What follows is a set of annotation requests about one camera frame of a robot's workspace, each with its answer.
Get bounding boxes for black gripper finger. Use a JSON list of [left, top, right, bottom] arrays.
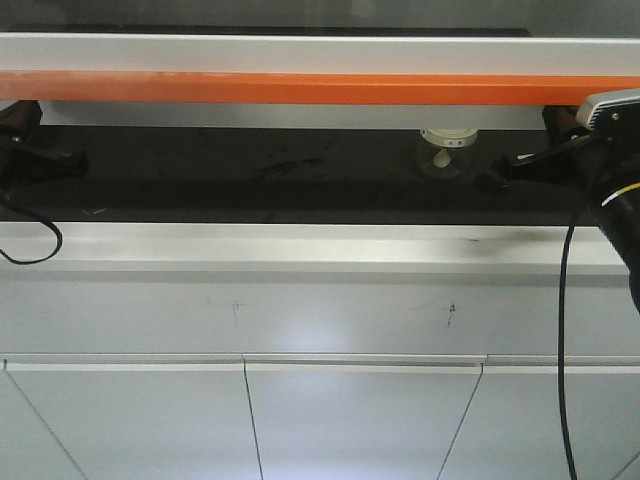
[[1, 149, 89, 185], [0, 100, 43, 140]]

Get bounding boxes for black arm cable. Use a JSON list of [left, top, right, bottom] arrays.
[[558, 164, 609, 480], [0, 187, 64, 265]]

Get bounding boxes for white fume hood base cabinet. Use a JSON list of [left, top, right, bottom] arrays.
[[0, 222, 640, 480]]

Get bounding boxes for fume hood sash orange stripe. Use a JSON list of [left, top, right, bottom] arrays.
[[0, 30, 640, 132]]

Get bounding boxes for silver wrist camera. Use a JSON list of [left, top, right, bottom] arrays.
[[575, 88, 639, 131]]

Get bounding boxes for glass jar with beige lid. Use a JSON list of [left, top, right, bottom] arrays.
[[415, 129, 479, 180]]

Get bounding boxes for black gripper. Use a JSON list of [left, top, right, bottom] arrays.
[[473, 105, 639, 200]]

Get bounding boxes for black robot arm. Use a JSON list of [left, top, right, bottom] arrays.
[[472, 98, 639, 306]]

